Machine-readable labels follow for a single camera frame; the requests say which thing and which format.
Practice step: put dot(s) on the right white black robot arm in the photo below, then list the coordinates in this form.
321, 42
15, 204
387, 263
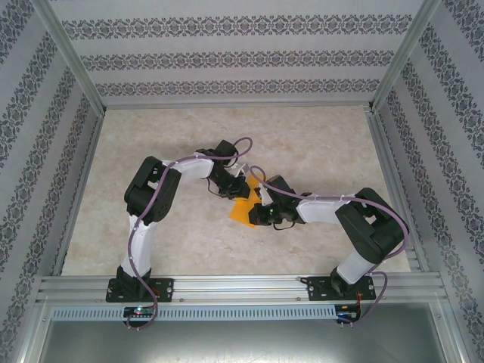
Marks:
353, 264

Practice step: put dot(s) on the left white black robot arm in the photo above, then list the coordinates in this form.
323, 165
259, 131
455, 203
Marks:
140, 242

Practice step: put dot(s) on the aluminium frame post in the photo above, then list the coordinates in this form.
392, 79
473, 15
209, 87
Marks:
403, 56
73, 60

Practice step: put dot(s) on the long aluminium mounting rail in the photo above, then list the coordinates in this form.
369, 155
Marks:
234, 287

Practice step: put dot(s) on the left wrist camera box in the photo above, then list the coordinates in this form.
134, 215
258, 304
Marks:
239, 171

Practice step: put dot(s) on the thin aluminium back rail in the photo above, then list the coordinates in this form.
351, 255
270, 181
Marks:
234, 107

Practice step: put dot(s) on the grey sheet metal tray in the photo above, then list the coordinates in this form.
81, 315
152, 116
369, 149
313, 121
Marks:
242, 344

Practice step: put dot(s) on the aluminium side rail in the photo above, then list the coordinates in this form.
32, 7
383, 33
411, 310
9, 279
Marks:
385, 151
81, 189

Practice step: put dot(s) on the orange cloth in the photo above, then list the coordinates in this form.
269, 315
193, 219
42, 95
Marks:
240, 213

